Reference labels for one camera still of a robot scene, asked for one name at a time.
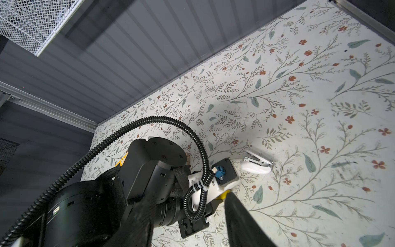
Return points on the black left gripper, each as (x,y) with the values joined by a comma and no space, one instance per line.
(188,227)

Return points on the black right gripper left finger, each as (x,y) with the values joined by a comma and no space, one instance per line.
(137,231)

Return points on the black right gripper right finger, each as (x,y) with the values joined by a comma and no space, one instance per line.
(242,229)

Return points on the yellow rectangular block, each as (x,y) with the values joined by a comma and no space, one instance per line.
(223,195)

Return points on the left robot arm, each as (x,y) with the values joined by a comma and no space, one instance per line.
(87,214)

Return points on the white staple remover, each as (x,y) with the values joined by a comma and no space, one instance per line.
(256,164)

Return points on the yellow calculator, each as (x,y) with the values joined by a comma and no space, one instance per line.
(122,160)

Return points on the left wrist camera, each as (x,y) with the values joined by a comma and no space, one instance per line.
(218,186)

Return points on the black wire basket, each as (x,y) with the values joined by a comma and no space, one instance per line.
(8,149)

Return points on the white wire basket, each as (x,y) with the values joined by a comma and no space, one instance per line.
(32,25)

